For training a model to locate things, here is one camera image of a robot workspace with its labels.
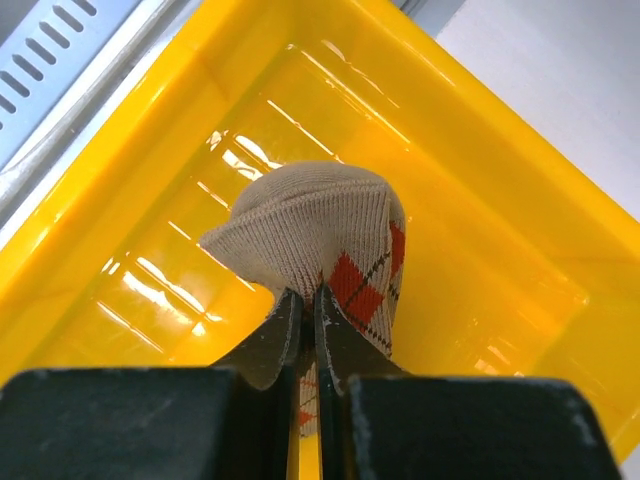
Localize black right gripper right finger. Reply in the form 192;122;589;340
313;286;620;479

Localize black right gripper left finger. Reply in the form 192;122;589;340
1;291;303;479

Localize yellow plastic bin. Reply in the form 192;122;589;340
1;1;639;461

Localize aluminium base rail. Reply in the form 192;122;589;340
1;1;200;224

